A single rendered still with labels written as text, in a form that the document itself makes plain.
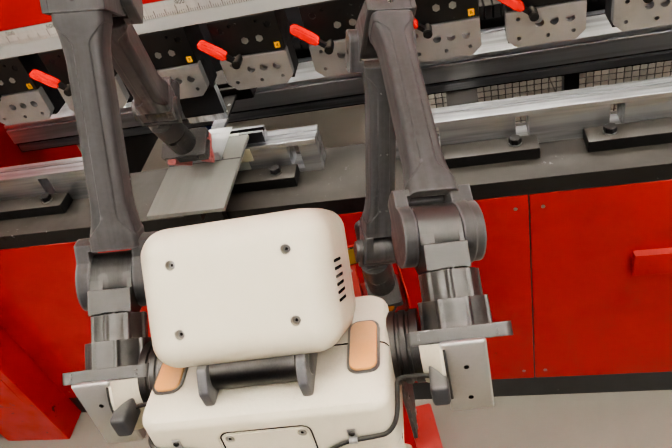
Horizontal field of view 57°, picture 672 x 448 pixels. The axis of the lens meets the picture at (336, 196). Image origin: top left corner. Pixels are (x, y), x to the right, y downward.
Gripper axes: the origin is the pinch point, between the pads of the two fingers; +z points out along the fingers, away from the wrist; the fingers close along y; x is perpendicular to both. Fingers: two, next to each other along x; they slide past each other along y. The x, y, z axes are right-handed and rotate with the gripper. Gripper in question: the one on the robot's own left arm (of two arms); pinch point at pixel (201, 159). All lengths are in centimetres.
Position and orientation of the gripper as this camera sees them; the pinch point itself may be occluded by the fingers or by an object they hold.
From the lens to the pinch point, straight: 147.0
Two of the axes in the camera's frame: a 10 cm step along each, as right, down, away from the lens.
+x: 0.3, 9.3, -3.7
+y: -9.7, 1.1, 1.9
